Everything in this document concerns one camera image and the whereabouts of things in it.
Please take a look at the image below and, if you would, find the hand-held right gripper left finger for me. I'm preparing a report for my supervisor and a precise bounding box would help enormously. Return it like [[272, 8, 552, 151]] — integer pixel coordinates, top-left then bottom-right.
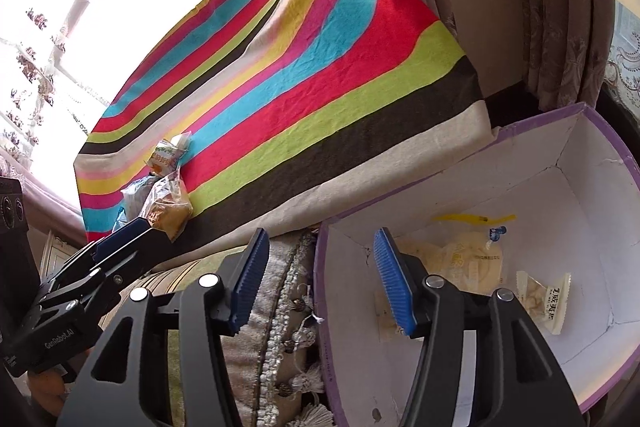
[[55, 228, 271, 427]]

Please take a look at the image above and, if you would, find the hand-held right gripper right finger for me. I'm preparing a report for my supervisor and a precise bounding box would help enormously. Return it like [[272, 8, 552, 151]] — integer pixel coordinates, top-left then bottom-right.
[[372, 228, 586, 427]]

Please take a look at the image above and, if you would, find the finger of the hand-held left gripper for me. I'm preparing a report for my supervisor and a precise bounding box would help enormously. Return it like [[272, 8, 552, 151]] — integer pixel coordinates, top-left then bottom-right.
[[35, 227, 173, 323], [52, 217, 153, 283]]

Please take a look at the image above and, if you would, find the clear brown cake packet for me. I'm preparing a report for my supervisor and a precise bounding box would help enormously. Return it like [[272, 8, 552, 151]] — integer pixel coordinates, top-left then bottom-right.
[[137, 172, 193, 242]]

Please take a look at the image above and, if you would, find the clear bag of snacks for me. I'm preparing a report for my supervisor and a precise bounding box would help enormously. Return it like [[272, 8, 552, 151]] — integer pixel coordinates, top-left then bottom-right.
[[312, 103, 640, 427]]

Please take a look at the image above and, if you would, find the person's left hand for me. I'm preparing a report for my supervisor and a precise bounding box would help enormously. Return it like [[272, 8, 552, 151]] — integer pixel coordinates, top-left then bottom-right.
[[27, 362, 68, 414]]

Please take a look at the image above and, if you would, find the clear bluish snack packet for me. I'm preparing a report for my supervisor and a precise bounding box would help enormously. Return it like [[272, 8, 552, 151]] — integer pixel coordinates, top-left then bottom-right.
[[115, 177, 161, 230]]

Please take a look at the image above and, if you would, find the fringed beige cushion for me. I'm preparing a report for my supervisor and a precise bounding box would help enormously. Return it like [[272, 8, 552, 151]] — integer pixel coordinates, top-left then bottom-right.
[[220, 229, 336, 427]]

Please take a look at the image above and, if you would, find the clear pale pastry packet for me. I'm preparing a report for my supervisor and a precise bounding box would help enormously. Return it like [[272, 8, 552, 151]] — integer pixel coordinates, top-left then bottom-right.
[[395, 213, 508, 298]]

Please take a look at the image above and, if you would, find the white orange snack packet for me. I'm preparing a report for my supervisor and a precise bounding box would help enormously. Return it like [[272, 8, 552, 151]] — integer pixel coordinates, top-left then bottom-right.
[[145, 132, 193, 178]]

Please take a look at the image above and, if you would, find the small white snack packet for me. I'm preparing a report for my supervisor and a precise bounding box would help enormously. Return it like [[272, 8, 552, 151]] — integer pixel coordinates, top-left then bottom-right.
[[515, 271, 572, 335]]

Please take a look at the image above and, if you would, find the striped colourful tablecloth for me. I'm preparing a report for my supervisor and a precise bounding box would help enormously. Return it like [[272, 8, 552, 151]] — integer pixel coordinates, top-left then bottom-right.
[[74, 0, 493, 253]]

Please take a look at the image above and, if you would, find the sheer floral curtain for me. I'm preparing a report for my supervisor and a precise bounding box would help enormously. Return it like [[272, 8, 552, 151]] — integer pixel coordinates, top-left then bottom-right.
[[0, 0, 321, 233]]

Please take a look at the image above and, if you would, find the white lace cloth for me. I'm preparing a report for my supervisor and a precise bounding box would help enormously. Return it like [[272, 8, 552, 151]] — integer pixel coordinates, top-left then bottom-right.
[[602, 0, 640, 108]]

